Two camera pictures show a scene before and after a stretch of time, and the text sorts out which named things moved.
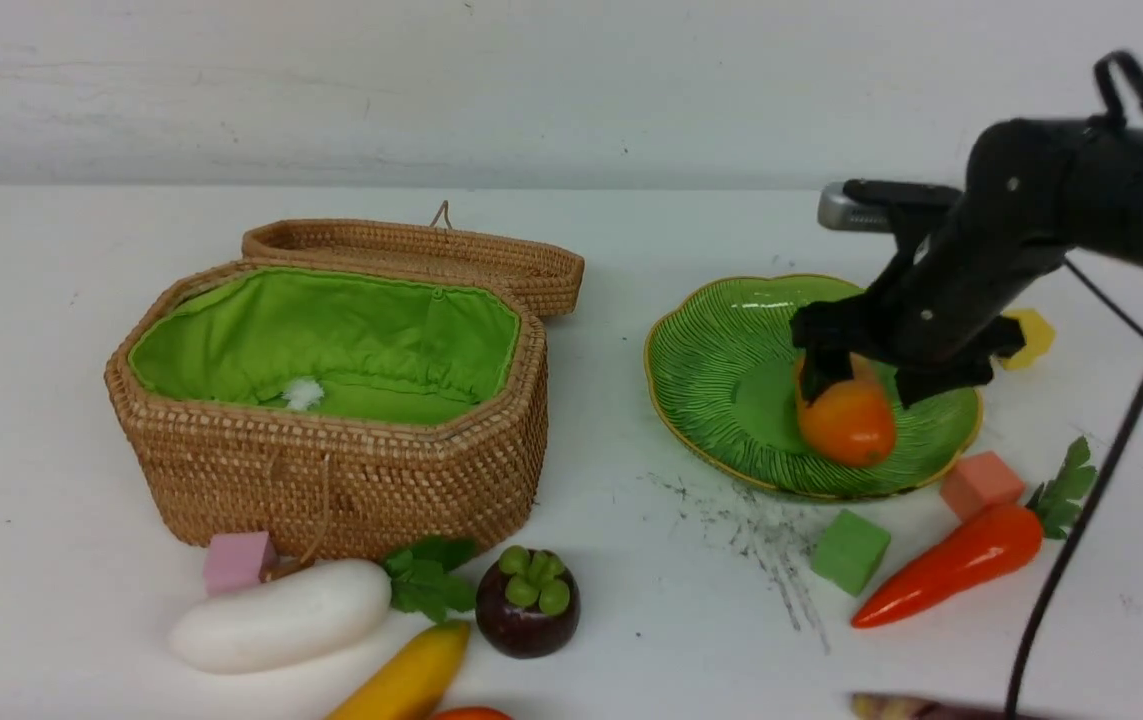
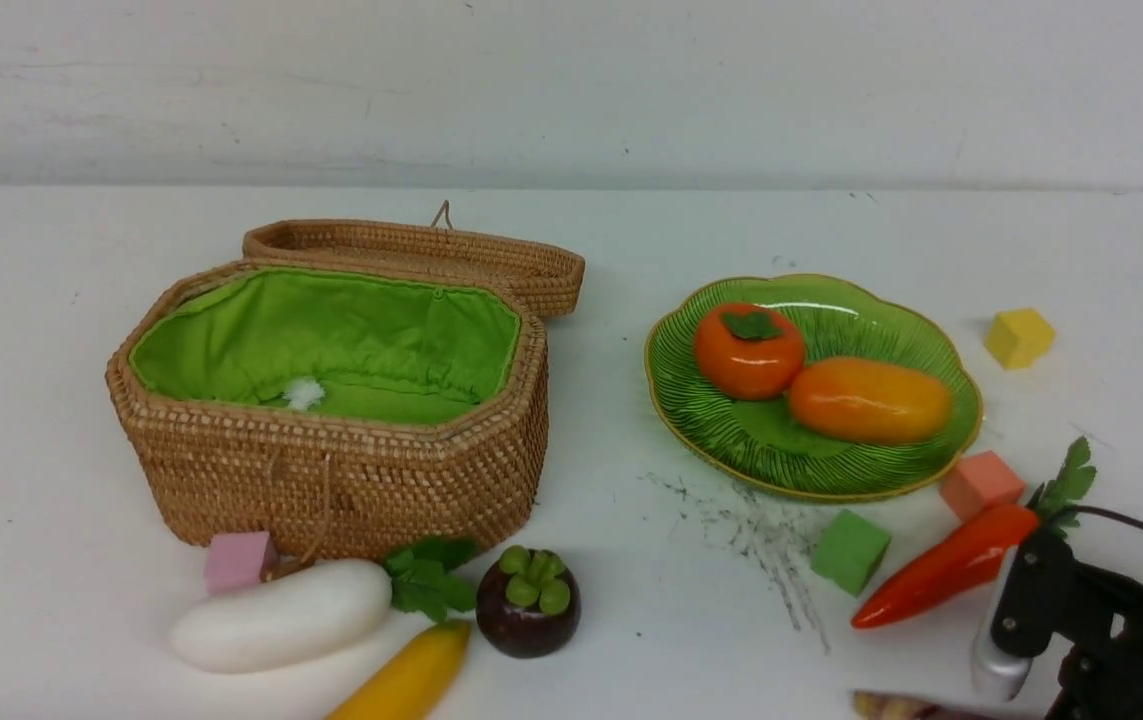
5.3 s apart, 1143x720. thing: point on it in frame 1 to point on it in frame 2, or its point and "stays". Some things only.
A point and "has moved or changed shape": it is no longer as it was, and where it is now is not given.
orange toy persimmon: (471, 713) to (748, 351)
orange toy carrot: (1002, 541) stays
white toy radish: (311, 608) stays
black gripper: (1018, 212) to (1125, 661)
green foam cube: (849, 551) stays
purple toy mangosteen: (528, 606) stays
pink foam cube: (238, 560) stays
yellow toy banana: (417, 682) stays
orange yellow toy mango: (851, 423) has moved or changed shape
